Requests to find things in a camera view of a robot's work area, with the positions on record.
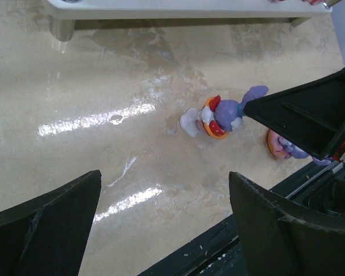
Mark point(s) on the white two-tier shelf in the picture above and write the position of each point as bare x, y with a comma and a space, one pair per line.
64, 14

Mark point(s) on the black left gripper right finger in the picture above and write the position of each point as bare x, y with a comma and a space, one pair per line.
281, 237

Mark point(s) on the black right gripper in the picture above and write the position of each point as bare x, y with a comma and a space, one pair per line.
311, 116

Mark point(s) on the black table front frame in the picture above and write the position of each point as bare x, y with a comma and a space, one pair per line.
218, 250

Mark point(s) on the purple bunny large donut toy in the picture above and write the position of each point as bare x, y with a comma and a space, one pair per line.
281, 148

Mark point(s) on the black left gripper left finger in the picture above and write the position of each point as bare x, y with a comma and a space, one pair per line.
47, 235

